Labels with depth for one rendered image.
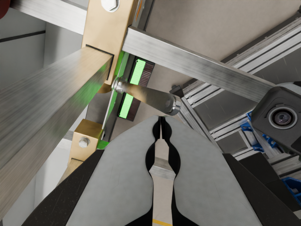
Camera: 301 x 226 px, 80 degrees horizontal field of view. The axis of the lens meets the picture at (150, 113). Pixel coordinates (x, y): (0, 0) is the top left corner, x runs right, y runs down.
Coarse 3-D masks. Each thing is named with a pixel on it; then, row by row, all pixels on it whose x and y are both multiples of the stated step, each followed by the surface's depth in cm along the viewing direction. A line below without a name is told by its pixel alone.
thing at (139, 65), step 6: (138, 60) 41; (138, 66) 41; (138, 72) 42; (132, 78) 43; (138, 78) 43; (126, 96) 45; (132, 96) 45; (126, 102) 46; (126, 108) 47; (120, 114) 48; (126, 114) 48
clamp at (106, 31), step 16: (96, 0) 21; (128, 0) 21; (96, 16) 22; (112, 16) 22; (128, 16) 21; (96, 32) 22; (112, 32) 22; (96, 48) 23; (112, 48) 23; (112, 64) 24; (112, 80) 26
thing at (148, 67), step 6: (150, 66) 41; (144, 72) 42; (150, 72) 42; (144, 78) 43; (138, 84) 44; (144, 84) 43; (132, 102) 46; (138, 102) 46; (132, 108) 47; (132, 114) 48; (132, 120) 49
